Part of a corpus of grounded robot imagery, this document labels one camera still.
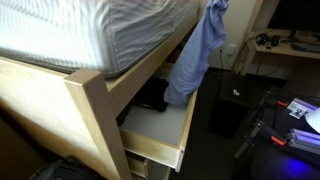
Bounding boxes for white curved object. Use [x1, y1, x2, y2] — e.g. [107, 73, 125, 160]
[304, 106, 320, 135]

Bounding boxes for black backpack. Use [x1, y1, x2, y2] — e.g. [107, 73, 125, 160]
[28, 156, 102, 180]

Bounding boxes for wooden drawer with black cloth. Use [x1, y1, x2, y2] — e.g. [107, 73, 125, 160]
[117, 62, 203, 174]

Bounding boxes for black monitor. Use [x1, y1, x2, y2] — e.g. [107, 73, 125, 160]
[267, 0, 320, 43]

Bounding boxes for black cloth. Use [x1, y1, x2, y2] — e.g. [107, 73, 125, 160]
[132, 76, 170, 113]

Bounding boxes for dark keyboard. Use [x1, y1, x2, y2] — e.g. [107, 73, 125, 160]
[290, 41, 320, 54]

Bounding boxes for wooden bed frame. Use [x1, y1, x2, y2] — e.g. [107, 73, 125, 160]
[0, 9, 202, 180]

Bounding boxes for black orange clamp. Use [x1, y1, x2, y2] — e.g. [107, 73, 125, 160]
[233, 119, 288, 160]

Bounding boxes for grey blue cloth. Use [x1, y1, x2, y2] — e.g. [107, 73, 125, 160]
[163, 0, 230, 108]

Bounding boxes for black desk cables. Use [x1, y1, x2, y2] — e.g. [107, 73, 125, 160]
[232, 32, 285, 76]

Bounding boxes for black work table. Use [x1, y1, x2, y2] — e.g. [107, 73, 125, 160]
[232, 87, 320, 180]

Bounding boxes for mattress with striped sheet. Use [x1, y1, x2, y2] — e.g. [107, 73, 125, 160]
[0, 0, 201, 79]

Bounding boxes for black red clamp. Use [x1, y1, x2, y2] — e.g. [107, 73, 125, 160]
[245, 92, 290, 125]

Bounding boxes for aluminium extrusion bars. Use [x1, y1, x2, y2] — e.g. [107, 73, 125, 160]
[287, 128, 320, 156]

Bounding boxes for black box speaker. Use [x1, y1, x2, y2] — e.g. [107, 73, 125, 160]
[207, 71, 268, 140]

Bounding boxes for white wall outlet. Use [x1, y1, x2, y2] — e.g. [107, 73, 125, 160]
[225, 43, 237, 57]

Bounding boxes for wooden desk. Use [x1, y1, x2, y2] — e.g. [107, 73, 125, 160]
[239, 0, 320, 76]

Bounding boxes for aluminium bracket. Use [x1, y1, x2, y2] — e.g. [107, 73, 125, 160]
[286, 97, 320, 120]

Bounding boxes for black headphones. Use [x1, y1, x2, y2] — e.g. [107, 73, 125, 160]
[255, 32, 282, 48]

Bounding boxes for low wooden drawer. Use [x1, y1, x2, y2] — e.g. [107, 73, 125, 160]
[125, 151, 173, 180]

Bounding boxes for black power cable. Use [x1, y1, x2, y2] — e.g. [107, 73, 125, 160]
[217, 48, 225, 70]

